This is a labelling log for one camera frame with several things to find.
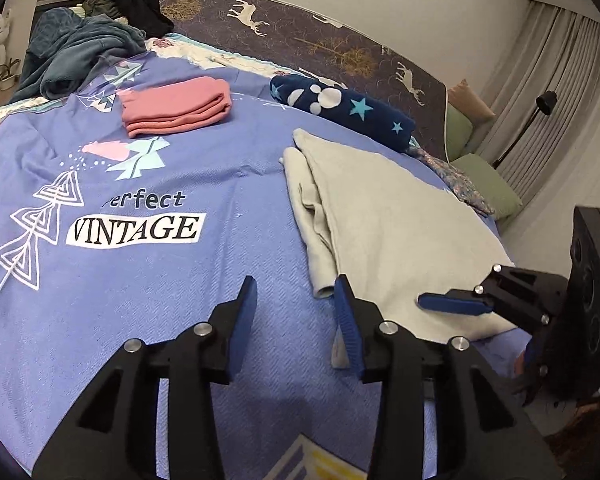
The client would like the grey curtain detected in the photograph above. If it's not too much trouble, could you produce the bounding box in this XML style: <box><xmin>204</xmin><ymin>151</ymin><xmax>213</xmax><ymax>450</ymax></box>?
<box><xmin>472</xmin><ymin>0</ymin><xmax>600</xmax><ymax>211</ymax></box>

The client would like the peach pillow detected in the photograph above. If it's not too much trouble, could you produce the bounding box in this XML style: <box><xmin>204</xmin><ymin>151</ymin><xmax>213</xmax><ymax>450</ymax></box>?
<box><xmin>447</xmin><ymin>79</ymin><xmax>496</xmax><ymax>123</ymax></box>

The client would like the navy star print fleece blanket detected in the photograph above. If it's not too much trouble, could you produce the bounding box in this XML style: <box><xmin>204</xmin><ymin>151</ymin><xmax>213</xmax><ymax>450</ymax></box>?
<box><xmin>269</xmin><ymin>73</ymin><xmax>417</xmax><ymax>155</ymax></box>

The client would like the teal blanket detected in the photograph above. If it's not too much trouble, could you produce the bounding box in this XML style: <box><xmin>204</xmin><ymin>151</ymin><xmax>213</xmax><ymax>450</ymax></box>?
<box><xmin>10</xmin><ymin>7</ymin><xmax>148</xmax><ymax>103</ymax></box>

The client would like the black floor lamp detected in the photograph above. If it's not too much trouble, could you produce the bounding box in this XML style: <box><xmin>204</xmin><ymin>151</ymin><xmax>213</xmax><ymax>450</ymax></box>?
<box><xmin>492</xmin><ymin>91</ymin><xmax>558</xmax><ymax>171</ymax></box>

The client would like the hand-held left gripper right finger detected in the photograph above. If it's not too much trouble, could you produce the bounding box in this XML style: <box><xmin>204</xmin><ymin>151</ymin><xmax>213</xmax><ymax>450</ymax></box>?
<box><xmin>335</xmin><ymin>276</ymin><xmax>566</xmax><ymax>480</ymax></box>

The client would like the small green pillow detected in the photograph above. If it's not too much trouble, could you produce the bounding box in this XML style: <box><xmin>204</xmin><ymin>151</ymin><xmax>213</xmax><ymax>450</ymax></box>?
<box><xmin>445</xmin><ymin>105</ymin><xmax>473</xmax><ymax>161</ymax></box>

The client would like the dark reddish brown cloth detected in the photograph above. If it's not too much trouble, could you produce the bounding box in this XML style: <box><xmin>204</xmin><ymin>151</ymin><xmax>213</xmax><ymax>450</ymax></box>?
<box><xmin>542</xmin><ymin>395</ymin><xmax>600</xmax><ymax>480</ymax></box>

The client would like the large green pillow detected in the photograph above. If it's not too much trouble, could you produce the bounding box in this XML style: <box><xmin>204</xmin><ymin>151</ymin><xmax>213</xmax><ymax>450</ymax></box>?
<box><xmin>450</xmin><ymin>152</ymin><xmax>523</xmax><ymax>221</ymax></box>

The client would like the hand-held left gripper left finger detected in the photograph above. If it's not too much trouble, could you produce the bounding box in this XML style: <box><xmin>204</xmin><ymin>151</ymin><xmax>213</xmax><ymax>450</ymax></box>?
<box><xmin>32</xmin><ymin>276</ymin><xmax>257</xmax><ymax>480</ymax></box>

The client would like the beige t-shirt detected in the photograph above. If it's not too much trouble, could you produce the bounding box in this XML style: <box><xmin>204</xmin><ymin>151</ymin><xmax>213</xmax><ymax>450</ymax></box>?
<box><xmin>279</xmin><ymin>128</ymin><xmax>518</xmax><ymax>368</ymax></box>

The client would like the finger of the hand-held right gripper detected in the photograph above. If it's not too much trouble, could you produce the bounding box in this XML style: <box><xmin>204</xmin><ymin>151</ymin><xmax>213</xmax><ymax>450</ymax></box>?
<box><xmin>512</xmin><ymin>327</ymin><xmax>556</xmax><ymax>406</ymax></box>
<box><xmin>417</xmin><ymin>265</ymin><xmax>568</xmax><ymax>333</ymax></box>

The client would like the floral patterned cloth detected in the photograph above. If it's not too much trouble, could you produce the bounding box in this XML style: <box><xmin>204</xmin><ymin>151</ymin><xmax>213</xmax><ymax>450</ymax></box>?
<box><xmin>405</xmin><ymin>142</ymin><xmax>496</xmax><ymax>218</ymax></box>

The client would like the folded pink cloth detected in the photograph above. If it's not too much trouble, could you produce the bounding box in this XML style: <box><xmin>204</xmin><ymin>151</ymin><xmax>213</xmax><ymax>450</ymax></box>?
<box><xmin>117</xmin><ymin>76</ymin><xmax>232</xmax><ymax>139</ymax></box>

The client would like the blue printed bed blanket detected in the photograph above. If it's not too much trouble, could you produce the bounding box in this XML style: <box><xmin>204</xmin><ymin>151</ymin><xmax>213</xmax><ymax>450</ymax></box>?
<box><xmin>0</xmin><ymin>52</ymin><xmax>531</xmax><ymax>480</ymax></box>

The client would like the pile of dark clothes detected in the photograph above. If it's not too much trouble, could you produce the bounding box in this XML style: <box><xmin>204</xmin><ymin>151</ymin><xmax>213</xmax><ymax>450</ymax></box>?
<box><xmin>82</xmin><ymin>0</ymin><xmax>176</xmax><ymax>38</ymax></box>

